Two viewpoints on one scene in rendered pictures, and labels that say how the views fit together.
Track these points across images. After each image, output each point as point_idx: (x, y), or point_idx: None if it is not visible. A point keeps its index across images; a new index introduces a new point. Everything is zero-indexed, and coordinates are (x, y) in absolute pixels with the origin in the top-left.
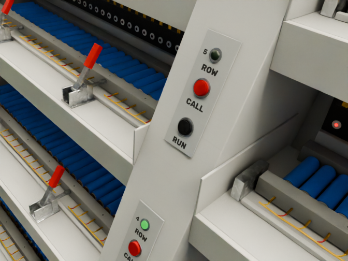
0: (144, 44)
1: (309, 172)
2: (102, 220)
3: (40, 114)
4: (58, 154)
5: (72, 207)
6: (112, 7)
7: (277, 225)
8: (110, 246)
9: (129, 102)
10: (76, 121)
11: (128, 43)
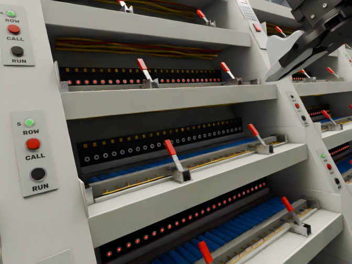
0: (208, 141)
1: None
2: (298, 205)
3: (191, 245)
4: (245, 227)
5: (289, 224)
6: (179, 134)
7: None
8: (327, 179)
9: None
10: (283, 153)
11: None
